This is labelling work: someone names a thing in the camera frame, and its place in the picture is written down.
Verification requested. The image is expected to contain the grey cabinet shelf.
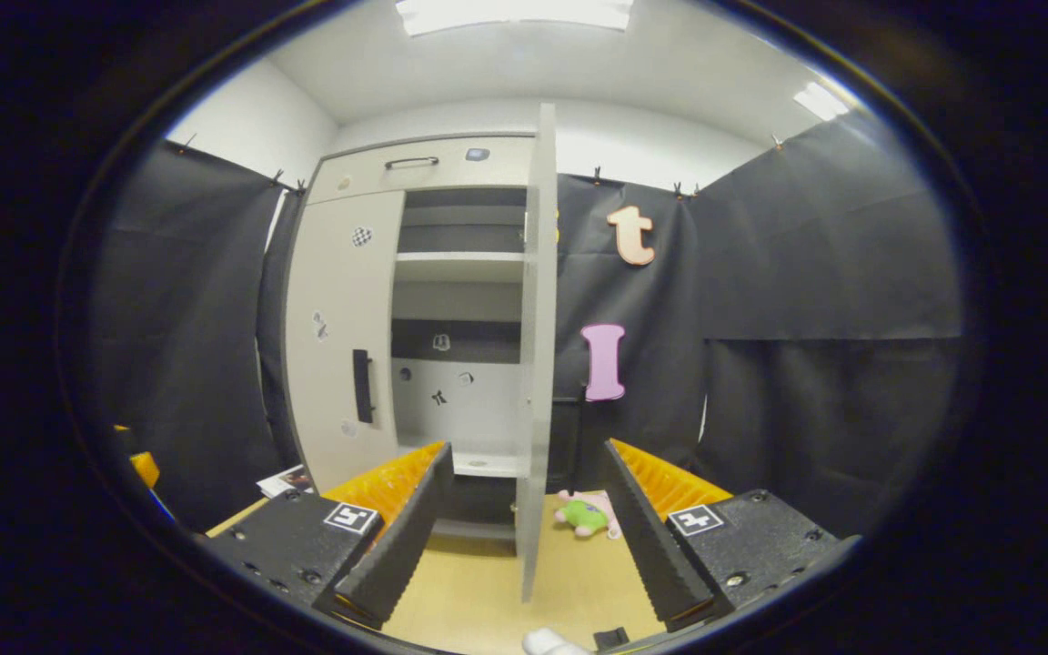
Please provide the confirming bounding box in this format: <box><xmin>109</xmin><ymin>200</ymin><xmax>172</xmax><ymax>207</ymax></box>
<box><xmin>394</xmin><ymin>251</ymin><xmax>527</xmax><ymax>284</ymax></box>
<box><xmin>396</xmin><ymin>431</ymin><xmax>526</xmax><ymax>479</ymax></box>

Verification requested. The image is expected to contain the grey cabinet drawer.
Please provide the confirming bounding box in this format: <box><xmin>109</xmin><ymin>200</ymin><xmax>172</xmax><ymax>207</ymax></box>
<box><xmin>307</xmin><ymin>136</ymin><xmax>539</xmax><ymax>207</ymax></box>

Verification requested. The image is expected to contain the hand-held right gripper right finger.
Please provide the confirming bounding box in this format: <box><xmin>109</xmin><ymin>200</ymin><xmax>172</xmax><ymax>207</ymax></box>
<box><xmin>601</xmin><ymin>438</ymin><xmax>861</xmax><ymax>634</ymax></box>

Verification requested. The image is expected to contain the cabinet door with heart sticker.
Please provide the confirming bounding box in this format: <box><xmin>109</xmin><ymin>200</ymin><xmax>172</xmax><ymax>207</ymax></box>
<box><xmin>285</xmin><ymin>189</ymin><xmax>408</xmax><ymax>493</ymax></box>

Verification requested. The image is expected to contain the white printed booklet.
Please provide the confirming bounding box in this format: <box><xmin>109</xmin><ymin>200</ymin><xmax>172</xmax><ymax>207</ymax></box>
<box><xmin>256</xmin><ymin>464</ymin><xmax>315</xmax><ymax>500</ymax></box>

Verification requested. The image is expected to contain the pink and green plush toy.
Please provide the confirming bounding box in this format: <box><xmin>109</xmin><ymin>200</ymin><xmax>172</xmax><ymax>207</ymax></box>
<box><xmin>553</xmin><ymin>489</ymin><xmax>624</xmax><ymax>541</ymax></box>

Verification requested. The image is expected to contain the long ceiling light panel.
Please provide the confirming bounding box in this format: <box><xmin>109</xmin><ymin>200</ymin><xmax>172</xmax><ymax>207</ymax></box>
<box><xmin>395</xmin><ymin>0</ymin><xmax>635</xmax><ymax>37</ymax></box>

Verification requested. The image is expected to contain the black cabinet door handle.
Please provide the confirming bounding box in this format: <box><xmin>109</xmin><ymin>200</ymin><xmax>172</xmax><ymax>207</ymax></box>
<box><xmin>352</xmin><ymin>349</ymin><xmax>377</xmax><ymax>426</ymax></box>

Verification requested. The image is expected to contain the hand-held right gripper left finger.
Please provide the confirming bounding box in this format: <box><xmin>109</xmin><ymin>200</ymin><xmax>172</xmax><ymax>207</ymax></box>
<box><xmin>201</xmin><ymin>441</ymin><xmax>456</xmax><ymax>631</ymax></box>

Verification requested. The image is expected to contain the small ceiling light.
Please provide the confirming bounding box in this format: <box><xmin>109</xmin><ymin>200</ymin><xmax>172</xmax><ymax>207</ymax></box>
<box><xmin>793</xmin><ymin>81</ymin><xmax>852</xmax><ymax>123</ymax></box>

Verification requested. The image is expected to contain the grey double-door shoe cabinet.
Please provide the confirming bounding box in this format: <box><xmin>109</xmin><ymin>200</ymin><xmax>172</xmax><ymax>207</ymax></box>
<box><xmin>284</xmin><ymin>133</ymin><xmax>540</xmax><ymax>549</ymax></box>

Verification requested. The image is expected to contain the black backdrop cloth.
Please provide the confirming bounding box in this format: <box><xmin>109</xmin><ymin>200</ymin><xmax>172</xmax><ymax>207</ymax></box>
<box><xmin>87</xmin><ymin>114</ymin><xmax>967</xmax><ymax>539</ymax></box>

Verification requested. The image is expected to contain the cabinet door with square stickers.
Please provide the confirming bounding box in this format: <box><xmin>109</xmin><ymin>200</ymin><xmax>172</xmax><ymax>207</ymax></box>
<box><xmin>514</xmin><ymin>102</ymin><xmax>562</xmax><ymax>604</ymax></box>

